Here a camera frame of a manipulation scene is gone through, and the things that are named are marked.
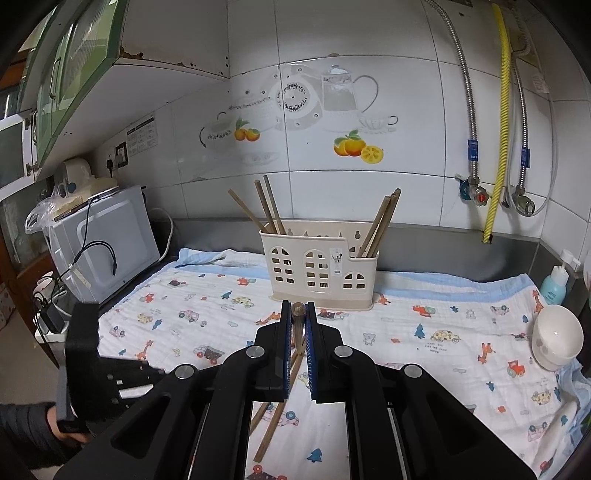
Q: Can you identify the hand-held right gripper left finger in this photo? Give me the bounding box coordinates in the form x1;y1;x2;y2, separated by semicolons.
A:
55;301;294;480

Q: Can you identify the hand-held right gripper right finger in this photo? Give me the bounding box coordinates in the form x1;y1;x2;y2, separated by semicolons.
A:
304;301;539;480

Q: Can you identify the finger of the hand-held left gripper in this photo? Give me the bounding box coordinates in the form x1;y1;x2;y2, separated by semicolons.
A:
100;355;160;380
111;376;170;414

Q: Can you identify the wooden chopstick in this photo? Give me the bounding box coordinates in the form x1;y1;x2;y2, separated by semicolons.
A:
291;302;307;357
250;401;274;433
254;354;303;463

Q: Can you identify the beige plastic utensil holder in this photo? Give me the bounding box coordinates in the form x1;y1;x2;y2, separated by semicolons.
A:
259;220;380;309

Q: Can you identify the bunch of wooden chopsticks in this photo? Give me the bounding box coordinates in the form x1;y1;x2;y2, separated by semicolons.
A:
228;175;402;259

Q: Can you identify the person's left forearm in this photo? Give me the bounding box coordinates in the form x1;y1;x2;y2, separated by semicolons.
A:
0;401;79;469

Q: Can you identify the person's left hand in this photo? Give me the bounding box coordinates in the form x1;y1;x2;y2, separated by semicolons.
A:
46;408;91;446

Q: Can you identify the white power strip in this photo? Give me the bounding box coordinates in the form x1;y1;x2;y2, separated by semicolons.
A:
34;323;71;345

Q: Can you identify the black power adapter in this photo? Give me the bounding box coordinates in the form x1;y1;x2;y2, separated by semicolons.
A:
40;305;71;334

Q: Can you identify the printed cartoon blanket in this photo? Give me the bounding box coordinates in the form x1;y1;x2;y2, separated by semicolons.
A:
97;248;588;480

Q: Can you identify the white microwave oven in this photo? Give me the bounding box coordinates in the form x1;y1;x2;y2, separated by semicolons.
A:
48;185;161;306

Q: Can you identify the clear plastic bag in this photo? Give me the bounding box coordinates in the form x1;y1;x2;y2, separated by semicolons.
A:
24;193;62;233

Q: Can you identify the white ceramic bowl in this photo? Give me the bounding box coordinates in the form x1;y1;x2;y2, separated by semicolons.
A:
533;305;585;373

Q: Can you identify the blue pump bottle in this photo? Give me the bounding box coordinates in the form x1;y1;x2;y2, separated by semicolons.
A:
540;249;581;306

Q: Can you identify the metal water valve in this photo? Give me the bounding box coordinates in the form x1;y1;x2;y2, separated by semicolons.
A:
510;186;537;216

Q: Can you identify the black cable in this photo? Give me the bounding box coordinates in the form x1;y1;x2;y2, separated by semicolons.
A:
68;240;117;278

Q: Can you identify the white power cable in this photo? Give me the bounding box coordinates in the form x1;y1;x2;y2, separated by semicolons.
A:
148;208;175;260

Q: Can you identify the wall label sticker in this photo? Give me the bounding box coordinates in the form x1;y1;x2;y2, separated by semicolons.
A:
126;115;157;158

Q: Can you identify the red-handled water valve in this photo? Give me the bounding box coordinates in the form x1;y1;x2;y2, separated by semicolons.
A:
456;174;491;206

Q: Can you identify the green wall cabinet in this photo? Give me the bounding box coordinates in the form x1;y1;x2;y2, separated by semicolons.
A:
17;0;131;182

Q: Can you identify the braided metal hose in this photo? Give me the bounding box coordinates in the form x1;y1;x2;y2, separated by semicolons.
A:
507;44;531;195
426;0;479;182

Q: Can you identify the yellow gas hose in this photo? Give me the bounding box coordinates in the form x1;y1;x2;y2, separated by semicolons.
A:
481;4;513;243

